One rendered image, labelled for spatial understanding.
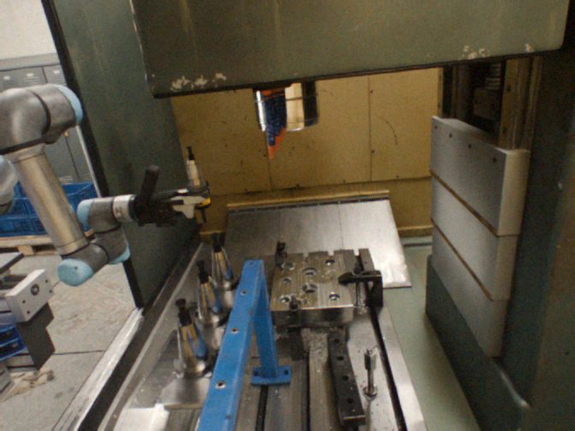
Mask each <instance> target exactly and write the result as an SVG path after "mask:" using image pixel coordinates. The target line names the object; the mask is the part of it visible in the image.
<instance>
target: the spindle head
mask: <svg viewBox="0 0 575 431"><path fill-rule="evenodd" d="M569 1H570V0H131V4H132V7H133V14H134V15H135V19H136V22H137V27H138V30H139V36H140V42H141V45H142V49H143V53H144V57H145V65H146V68H147V72H148V76H149V80H150V83H151V91H152V94H153V95H156V99H158V98H166V97H182V96H190V95H198V94H206V93H214V92H230V91H238V90H245V89H254V87H262V86H278V85H286V84H294V83H302V82H310V81H319V80H333V79H342V78H350V77H358V76H366V75H374V74H390V73H398V72H406V71H414V70H422V69H431V68H446V67H455V66H463V65H471V64H479V63H487V62H503V61H511V59H519V58H527V57H535V56H551V55H559V54H560V50H558V49H559V48H560V47H561V45H562V42H564V40H563V37H565V30H566V19H567V13H568V7H569Z"/></svg>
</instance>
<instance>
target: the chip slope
mask: <svg viewBox="0 0 575 431"><path fill-rule="evenodd" d="M228 213H229V215H228V227H227V234H226V240H224V247H223V249H224V251H226V254H227V257H228V260H229V263H243V260H244V257H255V260H258V256H268V255H275V254H276V243H277V241H278V240H280V241H281V242H286V250H287V254H293V253H304V257H308V252H317V251H328V252H329V256H330V255H333V251H340V250H351V249H353V250H354V254H355V255H359V249H364V248H369V250H370V254H371V257H372V260H373V263H374V266H375V270H381V272H382V279H383V290H384V291H385V290H388V289H400V288H401V287H409V289H410V287H412V283H411V281H410V277H409V274H408V270H407V267H406V260H405V257H404V253H403V250H402V247H400V240H399V237H398V234H397V230H396V226H395V224H394V217H393V213H392V210H391V207H390V203H389V195H383V196H372V197H362V198H342V199H330V200H320V202H310V203H299V204H279V205H268V206H258V207H248V208H237V209H228Z"/></svg>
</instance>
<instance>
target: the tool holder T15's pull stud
mask: <svg viewBox="0 0 575 431"><path fill-rule="evenodd" d="M186 303H187V300H186V299H185V298H179V299H177V300H176V301H175V305H176V306H178V309H179V313H178V319H179V323H180V324H181V325H187V324H188V323H190V322H191V321H192V318H191V315H190V311H189V310H187V307H186Z"/></svg>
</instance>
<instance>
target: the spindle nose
mask: <svg viewBox="0 0 575 431"><path fill-rule="evenodd" d="M284 91H285V95H284V96H285V99H284V100H285V101H286V103H285V104H286V106H287V107H286V111H287V113H286V116H287V118H286V121H287V122H286V123H285V124H286V129H285V131H293V130H300V129H304V128H308V127H313V126H316V125H317V124H318V123H319V122H320V115H321V113H320V100H319V94H318V93H319V89H318V81H310V82H302V83H294V84H293V85H292V86H290V87H286V89H284ZM253 98H254V100H255V101H254V104H255V110H256V118H257V123H258V128H259V129H260V130H262V131H265V132H267V127H266V125H267V123H266V120H267V119H266V118H265V113H264V111H265V108H264V99H263V93H262V92H256V93H253Z"/></svg>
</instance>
